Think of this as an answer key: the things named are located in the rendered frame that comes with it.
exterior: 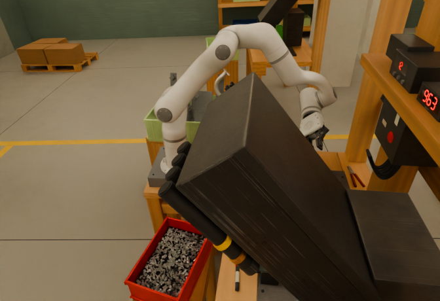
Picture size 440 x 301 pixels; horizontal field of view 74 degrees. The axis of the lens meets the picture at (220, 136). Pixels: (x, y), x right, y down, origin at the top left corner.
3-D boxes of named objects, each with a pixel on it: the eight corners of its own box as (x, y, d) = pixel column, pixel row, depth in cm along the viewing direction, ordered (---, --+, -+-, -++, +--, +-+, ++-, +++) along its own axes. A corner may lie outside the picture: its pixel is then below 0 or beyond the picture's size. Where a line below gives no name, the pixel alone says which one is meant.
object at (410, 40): (401, 70, 86) (408, 46, 83) (384, 54, 99) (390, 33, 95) (427, 70, 85) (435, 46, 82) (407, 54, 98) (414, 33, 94)
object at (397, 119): (389, 165, 83) (406, 119, 74) (372, 133, 97) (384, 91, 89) (438, 167, 81) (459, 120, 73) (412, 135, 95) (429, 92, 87)
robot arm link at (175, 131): (159, 141, 144) (152, 97, 131) (169, 122, 159) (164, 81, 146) (183, 143, 142) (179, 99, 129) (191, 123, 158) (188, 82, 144)
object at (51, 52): (23, 72, 575) (13, 49, 551) (48, 58, 643) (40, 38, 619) (80, 72, 561) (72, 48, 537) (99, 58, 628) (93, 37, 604)
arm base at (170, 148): (158, 176, 150) (152, 147, 140) (163, 154, 166) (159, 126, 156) (194, 175, 150) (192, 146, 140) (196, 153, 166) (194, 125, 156)
